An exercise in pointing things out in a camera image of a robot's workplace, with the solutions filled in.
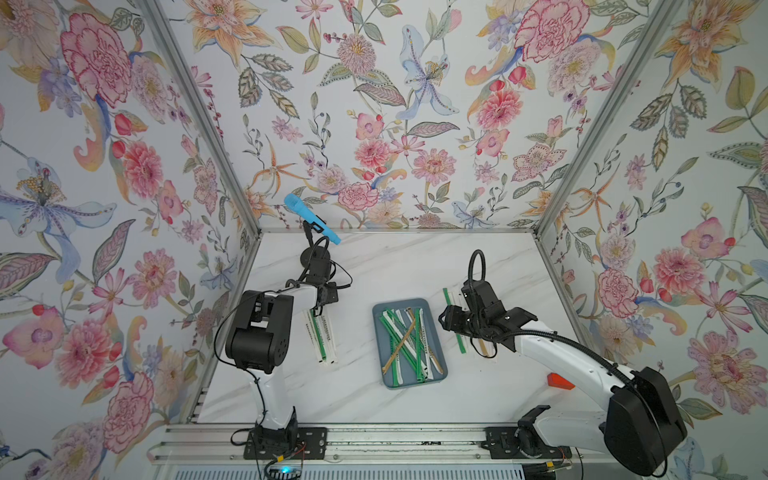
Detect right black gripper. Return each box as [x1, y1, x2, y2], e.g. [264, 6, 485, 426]
[435, 304, 487, 338]

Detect blue-grey storage tray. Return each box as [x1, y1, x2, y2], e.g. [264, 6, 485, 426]
[372, 298, 449, 390]

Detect brown paper straw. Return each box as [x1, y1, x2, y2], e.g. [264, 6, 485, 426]
[381, 320, 416, 374]

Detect green straw group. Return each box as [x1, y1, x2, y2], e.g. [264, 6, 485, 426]
[379, 309, 427, 388]
[306, 310, 327, 363]
[440, 287, 467, 355]

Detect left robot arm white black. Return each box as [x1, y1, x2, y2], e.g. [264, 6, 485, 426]
[224, 237, 338, 431]

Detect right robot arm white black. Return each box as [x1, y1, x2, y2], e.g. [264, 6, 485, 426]
[438, 280, 687, 477]

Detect black round microphone stand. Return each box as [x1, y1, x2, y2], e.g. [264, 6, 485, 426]
[300, 221, 332, 275]

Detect blue microphone on stand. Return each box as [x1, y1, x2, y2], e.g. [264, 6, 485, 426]
[284, 194, 342, 245]

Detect red block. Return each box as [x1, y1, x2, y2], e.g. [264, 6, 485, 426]
[547, 373, 575, 391]

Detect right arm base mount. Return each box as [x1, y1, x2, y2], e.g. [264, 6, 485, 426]
[480, 426, 572, 461]

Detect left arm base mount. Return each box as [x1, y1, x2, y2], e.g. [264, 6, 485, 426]
[243, 426, 328, 461]

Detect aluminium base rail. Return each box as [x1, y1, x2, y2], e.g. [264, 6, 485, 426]
[148, 423, 615, 466]

